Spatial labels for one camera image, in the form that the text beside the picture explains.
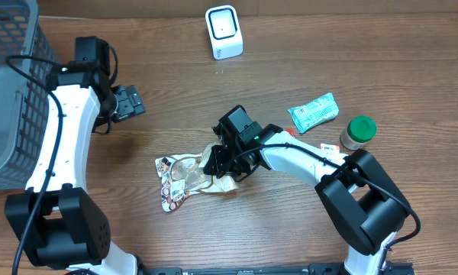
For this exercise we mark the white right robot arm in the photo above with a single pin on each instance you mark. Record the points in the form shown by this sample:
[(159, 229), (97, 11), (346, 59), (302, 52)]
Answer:
[(364, 204)]

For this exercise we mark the orange small carton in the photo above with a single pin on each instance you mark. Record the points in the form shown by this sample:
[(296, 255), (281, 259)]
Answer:
[(330, 147)]

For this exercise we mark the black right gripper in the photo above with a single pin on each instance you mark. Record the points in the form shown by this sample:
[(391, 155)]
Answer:
[(221, 161)]

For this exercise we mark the beige cookie bag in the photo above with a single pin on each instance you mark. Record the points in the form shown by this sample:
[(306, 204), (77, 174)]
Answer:
[(182, 176)]

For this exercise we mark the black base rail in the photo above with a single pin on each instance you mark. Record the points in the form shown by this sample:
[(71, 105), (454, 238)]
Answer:
[(311, 269)]

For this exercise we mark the grey plastic mesh basket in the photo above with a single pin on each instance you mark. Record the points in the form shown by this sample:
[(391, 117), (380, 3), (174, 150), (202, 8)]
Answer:
[(25, 54)]

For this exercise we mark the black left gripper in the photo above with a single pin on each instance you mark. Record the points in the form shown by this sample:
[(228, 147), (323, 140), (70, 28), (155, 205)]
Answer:
[(129, 103)]

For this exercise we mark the white barcode scanner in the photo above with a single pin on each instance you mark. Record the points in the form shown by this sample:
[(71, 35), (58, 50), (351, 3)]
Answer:
[(224, 32)]

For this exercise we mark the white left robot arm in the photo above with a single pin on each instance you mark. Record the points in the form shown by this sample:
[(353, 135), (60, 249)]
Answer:
[(57, 223)]

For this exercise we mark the red snack bar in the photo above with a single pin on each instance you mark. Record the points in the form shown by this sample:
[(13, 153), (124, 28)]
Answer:
[(290, 131)]

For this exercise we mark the teal snack packet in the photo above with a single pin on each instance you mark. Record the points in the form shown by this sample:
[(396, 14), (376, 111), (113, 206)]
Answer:
[(314, 113)]

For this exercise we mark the green lid jar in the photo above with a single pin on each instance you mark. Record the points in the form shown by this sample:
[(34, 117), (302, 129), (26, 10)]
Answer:
[(360, 130)]

